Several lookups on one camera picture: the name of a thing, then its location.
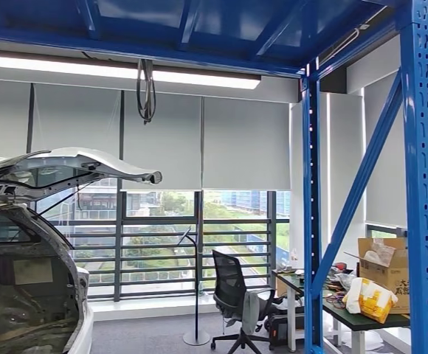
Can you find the long white light strip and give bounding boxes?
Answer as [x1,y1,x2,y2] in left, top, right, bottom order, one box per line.
[0,49,262,91]

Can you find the grey garment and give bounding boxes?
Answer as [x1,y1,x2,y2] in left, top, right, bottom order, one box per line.
[241,291,261,336]

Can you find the white car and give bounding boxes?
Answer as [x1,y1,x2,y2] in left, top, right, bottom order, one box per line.
[0,147,163,354]

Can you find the printed cardboard box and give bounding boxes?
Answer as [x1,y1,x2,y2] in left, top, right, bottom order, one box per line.
[345,237,428,315]

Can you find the black mesh office chair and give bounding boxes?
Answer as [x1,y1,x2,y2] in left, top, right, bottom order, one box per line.
[211,250,279,354]

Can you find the black hanging cable loop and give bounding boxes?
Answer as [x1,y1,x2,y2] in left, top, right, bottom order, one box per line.
[136,58,157,125]

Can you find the black desk white legs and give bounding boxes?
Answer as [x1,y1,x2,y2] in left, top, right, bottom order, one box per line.
[272,268,307,354]
[323,288,428,354]

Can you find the yellow white plastic bag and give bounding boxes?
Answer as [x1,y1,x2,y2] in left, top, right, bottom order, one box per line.
[342,277,399,325]

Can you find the black floor stand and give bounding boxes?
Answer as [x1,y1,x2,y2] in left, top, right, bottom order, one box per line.
[177,226,211,347]

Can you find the black equipment case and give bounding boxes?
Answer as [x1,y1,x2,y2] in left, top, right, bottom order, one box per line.
[265,312,306,349]

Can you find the clear plastic wrap pile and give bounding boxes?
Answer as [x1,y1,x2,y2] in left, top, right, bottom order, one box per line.
[324,265,357,291]

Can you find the grey roller blind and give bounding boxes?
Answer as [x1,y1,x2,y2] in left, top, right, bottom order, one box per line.
[123,91,202,192]
[0,80,30,157]
[33,83,122,155]
[203,97,291,192]
[364,46,428,233]

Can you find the clear plastic packing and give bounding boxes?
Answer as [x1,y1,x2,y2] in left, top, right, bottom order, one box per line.
[364,241,397,267]

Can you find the tangle of coloured wires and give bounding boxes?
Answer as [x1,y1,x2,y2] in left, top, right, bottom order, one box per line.
[324,291,348,310]

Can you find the blue metal shelf rack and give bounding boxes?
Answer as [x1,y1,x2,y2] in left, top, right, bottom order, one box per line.
[0,0,428,354]

